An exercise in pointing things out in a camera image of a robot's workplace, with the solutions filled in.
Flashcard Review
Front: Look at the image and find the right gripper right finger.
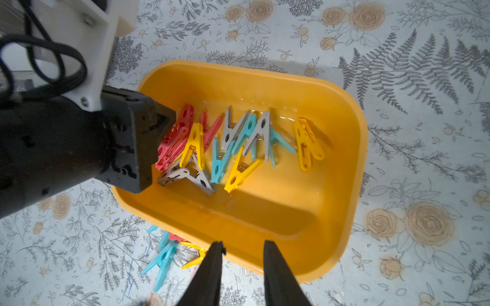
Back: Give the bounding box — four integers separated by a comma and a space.
264, 240, 311, 305

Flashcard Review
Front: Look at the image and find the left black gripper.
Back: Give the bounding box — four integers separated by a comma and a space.
1, 86, 176, 217

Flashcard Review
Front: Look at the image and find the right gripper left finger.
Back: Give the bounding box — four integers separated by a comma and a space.
176, 242, 226, 305

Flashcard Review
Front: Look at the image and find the yellow plastic storage box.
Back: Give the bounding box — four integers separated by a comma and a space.
114, 61, 368, 283

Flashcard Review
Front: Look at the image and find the red clothespin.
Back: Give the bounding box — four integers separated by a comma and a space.
168, 233, 186, 242
200, 111, 224, 151
155, 104, 195, 172

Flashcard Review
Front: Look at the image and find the yellow clothespin pile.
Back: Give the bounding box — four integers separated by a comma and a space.
294, 117, 325, 171
179, 240, 209, 270

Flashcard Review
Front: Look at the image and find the grey clothespin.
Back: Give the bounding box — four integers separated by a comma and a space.
221, 108, 250, 151
242, 112, 271, 161
157, 153, 216, 195

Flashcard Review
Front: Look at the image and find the grey clothespin in box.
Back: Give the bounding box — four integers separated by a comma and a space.
157, 153, 216, 195

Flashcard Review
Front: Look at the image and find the teal clothespin in pile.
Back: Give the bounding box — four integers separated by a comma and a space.
140, 231, 178, 293

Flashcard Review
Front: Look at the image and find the red clothespin in pile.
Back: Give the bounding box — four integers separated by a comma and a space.
168, 233, 186, 242

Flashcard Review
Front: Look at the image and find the teal clothespin right pile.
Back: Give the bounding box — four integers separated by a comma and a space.
232, 112, 296, 167

